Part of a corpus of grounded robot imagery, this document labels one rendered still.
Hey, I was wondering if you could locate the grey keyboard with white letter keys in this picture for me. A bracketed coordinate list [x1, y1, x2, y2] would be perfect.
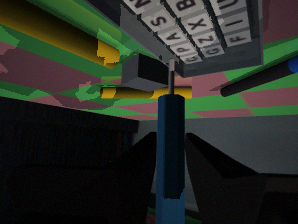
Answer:
[82, 0, 264, 79]

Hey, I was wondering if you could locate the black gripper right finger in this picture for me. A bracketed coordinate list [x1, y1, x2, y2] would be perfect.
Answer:
[185, 133, 298, 224]

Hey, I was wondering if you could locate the blue stylus with grey tip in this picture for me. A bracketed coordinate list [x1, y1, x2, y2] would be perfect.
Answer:
[155, 58, 185, 224]

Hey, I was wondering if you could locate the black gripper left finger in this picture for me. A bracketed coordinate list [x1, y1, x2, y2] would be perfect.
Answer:
[7, 132, 157, 224]

